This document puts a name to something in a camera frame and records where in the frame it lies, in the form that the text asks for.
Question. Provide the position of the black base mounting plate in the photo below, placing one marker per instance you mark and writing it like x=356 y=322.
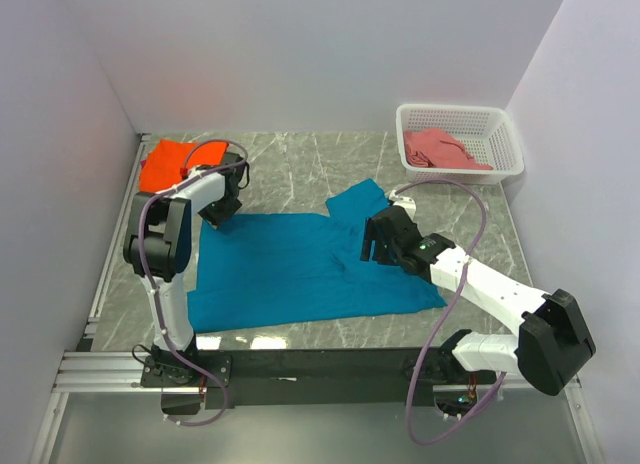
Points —
x=305 y=377

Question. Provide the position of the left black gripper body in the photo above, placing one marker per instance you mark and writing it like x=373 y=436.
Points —
x=218 y=210

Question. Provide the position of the blue t shirt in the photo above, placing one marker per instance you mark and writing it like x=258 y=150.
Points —
x=259 y=270

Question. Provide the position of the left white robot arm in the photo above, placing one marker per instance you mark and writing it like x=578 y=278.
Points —
x=158 y=246

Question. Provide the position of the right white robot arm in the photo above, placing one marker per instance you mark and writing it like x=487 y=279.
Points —
x=548 y=340

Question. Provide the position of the folded orange t shirt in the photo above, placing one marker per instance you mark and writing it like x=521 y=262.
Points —
x=169 y=158

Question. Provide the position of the aluminium frame rail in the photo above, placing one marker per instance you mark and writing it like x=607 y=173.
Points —
x=103 y=372

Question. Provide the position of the pink t shirt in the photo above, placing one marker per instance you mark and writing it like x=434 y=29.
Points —
x=434 y=148

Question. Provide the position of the white plastic basket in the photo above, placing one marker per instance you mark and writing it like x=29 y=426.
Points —
x=487 y=133

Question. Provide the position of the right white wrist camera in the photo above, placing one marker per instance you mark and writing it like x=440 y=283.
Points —
x=405 y=202

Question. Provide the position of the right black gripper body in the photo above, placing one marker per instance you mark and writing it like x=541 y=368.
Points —
x=388 y=253

